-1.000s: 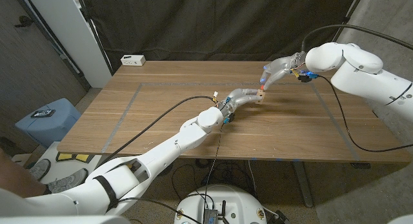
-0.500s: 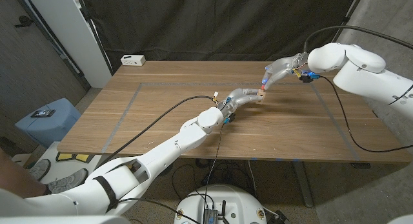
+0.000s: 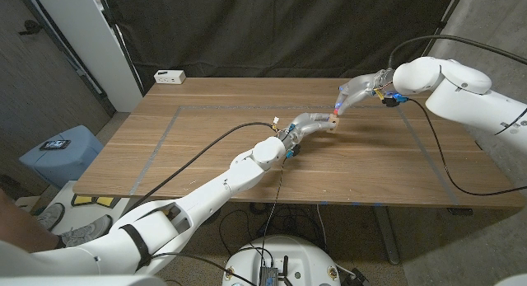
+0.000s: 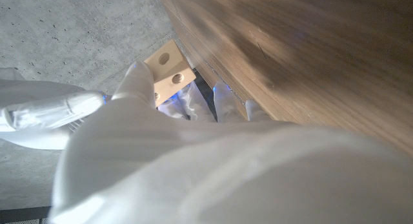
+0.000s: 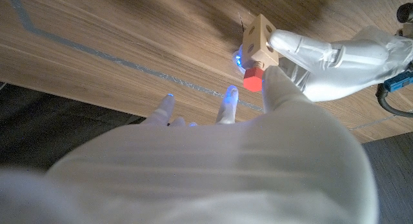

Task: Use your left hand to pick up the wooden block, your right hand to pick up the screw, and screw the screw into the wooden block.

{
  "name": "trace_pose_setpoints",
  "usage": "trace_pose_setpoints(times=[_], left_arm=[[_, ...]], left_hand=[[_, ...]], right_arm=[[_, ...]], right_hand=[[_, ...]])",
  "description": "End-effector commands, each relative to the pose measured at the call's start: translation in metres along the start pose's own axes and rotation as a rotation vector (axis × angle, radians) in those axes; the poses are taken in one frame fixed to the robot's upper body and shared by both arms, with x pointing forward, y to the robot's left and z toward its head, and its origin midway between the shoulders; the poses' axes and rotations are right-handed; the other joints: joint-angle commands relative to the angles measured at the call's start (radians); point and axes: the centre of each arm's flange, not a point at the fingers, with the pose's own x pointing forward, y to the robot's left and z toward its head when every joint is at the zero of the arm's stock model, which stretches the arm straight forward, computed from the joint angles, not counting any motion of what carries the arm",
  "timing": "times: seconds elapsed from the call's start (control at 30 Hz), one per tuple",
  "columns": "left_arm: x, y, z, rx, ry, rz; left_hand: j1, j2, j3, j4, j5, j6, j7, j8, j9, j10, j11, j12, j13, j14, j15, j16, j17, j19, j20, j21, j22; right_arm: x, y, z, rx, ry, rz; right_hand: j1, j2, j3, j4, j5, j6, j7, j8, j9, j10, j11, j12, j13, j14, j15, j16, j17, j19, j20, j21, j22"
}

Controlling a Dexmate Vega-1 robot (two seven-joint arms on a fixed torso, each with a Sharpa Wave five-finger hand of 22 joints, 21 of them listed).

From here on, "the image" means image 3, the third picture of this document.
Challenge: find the black backdrop frame pole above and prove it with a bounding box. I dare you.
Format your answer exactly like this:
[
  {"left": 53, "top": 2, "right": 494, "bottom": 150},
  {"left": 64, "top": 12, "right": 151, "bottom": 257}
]
[
  {"left": 96, "top": 0, "right": 145, "bottom": 97},
  {"left": 411, "top": 0, "right": 469, "bottom": 79}
]

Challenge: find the black floor cable bundle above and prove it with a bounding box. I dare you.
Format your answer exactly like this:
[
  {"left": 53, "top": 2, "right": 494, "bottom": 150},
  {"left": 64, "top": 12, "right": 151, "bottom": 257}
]
[{"left": 217, "top": 201, "right": 330, "bottom": 258}]

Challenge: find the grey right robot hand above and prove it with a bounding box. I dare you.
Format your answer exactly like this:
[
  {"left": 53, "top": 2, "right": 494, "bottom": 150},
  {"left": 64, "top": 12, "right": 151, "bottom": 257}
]
[{"left": 333, "top": 68, "right": 397, "bottom": 116}]

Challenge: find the person's bare leg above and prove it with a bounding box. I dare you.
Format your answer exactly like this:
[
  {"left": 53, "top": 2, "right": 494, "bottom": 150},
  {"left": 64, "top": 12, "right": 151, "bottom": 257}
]
[{"left": 0, "top": 189, "right": 61, "bottom": 253}]

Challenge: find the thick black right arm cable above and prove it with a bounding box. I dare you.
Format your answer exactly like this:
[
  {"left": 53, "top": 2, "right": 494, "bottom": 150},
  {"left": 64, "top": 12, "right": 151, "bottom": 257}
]
[{"left": 387, "top": 34, "right": 527, "bottom": 71}]

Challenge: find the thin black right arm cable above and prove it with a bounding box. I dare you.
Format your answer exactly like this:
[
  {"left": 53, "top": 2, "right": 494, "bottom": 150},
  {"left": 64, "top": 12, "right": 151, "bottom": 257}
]
[{"left": 405, "top": 97, "right": 527, "bottom": 197}]

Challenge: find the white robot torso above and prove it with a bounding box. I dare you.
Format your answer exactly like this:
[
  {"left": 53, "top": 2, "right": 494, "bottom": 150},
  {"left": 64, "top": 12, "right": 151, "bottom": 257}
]
[{"left": 222, "top": 235, "right": 342, "bottom": 286}]

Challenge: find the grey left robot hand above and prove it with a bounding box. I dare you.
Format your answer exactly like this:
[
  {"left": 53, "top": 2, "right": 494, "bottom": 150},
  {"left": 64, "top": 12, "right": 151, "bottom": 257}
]
[{"left": 277, "top": 112, "right": 337, "bottom": 153}]

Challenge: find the grey table leg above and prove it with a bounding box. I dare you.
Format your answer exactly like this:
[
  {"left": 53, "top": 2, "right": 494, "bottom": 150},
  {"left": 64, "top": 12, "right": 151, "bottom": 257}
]
[{"left": 372, "top": 205, "right": 401, "bottom": 265}]

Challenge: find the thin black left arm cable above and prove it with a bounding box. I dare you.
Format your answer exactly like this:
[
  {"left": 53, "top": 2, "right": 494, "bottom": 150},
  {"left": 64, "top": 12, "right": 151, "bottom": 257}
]
[{"left": 154, "top": 156, "right": 288, "bottom": 286}]

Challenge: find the white power strip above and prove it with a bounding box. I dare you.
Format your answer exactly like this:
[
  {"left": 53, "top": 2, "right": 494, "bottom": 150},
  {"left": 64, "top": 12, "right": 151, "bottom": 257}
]
[{"left": 153, "top": 69, "right": 187, "bottom": 85}]

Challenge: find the yellow and black floor pad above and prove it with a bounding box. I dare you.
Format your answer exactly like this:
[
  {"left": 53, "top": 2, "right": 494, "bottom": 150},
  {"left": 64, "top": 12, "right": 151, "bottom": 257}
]
[{"left": 72, "top": 194, "right": 120, "bottom": 208}]

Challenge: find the white floor platform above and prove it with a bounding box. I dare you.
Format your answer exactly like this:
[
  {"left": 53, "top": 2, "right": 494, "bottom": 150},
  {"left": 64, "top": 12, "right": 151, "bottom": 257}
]
[{"left": 40, "top": 181, "right": 137, "bottom": 237}]

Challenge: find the blue stool with phone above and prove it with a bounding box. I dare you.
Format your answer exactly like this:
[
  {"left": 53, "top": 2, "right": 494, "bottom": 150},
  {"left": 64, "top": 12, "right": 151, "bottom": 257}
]
[{"left": 18, "top": 124, "right": 104, "bottom": 190}]

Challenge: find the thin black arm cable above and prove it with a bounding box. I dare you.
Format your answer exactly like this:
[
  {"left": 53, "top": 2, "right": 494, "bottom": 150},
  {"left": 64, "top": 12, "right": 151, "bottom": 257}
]
[
  {"left": 405, "top": 97, "right": 527, "bottom": 197},
  {"left": 154, "top": 156, "right": 288, "bottom": 286}
]

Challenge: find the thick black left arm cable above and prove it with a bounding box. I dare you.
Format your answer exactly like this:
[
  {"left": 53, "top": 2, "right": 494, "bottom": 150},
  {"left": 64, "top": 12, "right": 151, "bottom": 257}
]
[{"left": 127, "top": 121, "right": 279, "bottom": 213}]

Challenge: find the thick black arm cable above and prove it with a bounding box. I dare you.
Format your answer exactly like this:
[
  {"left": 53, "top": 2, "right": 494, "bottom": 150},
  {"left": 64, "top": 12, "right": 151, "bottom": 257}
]
[
  {"left": 387, "top": 34, "right": 527, "bottom": 71},
  {"left": 127, "top": 121, "right": 279, "bottom": 213}
]

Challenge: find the white pillar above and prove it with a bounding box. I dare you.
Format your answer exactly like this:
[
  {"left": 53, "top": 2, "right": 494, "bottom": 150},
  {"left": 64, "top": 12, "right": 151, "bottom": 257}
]
[{"left": 30, "top": 0, "right": 143, "bottom": 113}]

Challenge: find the black curtain backdrop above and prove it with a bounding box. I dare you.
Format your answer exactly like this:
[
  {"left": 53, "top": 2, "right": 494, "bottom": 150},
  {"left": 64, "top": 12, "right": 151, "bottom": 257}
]
[{"left": 100, "top": 0, "right": 460, "bottom": 93}]

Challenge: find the black phone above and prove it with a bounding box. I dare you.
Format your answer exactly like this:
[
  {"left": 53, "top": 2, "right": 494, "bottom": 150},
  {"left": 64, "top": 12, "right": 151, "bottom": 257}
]
[{"left": 39, "top": 139, "right": 72, "bottom": 151}]

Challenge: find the black door handle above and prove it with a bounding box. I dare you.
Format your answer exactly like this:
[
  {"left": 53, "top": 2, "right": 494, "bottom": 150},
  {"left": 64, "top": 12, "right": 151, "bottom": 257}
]
[{"left": 17, "top": 20, "right": 44, "bottom": 35}]

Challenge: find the grey sneaker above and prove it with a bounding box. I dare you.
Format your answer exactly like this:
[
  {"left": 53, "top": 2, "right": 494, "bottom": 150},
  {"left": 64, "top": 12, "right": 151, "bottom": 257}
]
[
  {"left": 35, "top": 202, "right": 66, "bottom": 232},
  {"left": 57, "top": 214, "right": 114, "bottom": 248}
]

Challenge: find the wooden table panel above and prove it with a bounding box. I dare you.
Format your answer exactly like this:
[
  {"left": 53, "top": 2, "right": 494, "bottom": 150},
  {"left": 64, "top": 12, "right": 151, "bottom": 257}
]
[{"left": 129, "top": 104, "right": 460, "bottom": 207}]

